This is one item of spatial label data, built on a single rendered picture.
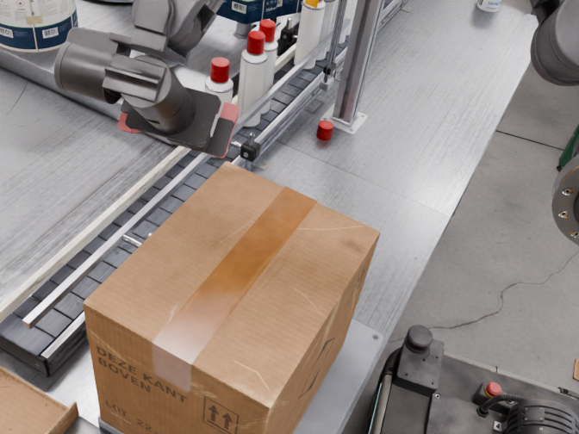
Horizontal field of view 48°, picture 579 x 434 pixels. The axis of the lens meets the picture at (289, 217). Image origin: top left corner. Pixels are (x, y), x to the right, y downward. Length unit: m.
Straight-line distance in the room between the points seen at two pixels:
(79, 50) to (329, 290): 0.38
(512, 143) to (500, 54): 1.22
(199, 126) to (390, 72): 1.03
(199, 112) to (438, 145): 0.85
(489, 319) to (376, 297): 1.21
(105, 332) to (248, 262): 0.18
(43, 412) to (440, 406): 1.07
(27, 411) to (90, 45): 0.54
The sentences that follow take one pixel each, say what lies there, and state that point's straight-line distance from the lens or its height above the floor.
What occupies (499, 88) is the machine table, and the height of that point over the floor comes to 0.83.
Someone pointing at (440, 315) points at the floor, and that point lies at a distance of 2.29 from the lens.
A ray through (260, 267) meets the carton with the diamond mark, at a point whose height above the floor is 1.12.
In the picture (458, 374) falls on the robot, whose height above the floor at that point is 0.24.
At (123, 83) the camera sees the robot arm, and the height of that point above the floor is 1.32.
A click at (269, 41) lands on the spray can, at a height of 1.05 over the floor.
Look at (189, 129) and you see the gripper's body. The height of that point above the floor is 1.23.
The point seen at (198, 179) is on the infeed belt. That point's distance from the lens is 1.24.
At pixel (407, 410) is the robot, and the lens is 1.76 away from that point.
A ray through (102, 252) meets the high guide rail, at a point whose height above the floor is 0.96.
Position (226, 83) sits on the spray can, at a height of 1.05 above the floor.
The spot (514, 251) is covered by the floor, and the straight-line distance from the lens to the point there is 2.61.
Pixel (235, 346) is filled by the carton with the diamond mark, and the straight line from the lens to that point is 0.71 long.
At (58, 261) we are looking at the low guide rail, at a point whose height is 0.91.
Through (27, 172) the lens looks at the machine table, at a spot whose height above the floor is 0.83.
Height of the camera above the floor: 1.71
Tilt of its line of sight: 45 degrees down
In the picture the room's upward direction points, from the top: 10 degrees clockwise
